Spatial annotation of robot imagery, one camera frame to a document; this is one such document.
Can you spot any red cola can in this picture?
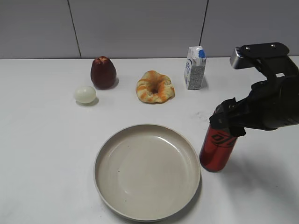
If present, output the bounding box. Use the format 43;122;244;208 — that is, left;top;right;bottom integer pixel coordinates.
199;125;238;172

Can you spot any beige round plate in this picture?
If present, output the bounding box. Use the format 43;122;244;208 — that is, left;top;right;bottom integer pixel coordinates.
93;124;201;222

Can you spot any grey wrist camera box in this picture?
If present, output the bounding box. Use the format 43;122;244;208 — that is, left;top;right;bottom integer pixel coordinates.
230;42;289;70

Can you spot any small white milk carton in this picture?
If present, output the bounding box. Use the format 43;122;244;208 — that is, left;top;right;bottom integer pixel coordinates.
184;46;206;90

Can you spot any orange swirl bagel bread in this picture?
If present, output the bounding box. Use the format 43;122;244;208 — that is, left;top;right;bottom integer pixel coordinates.
136;70;175;104

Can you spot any dark red apple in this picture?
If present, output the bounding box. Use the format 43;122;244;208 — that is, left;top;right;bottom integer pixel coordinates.
91;56;116;89

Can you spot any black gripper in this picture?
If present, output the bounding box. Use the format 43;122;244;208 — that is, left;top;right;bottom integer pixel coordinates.
209;56;299;137

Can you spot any white egg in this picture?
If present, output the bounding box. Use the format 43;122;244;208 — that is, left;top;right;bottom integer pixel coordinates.
74;86;96;104

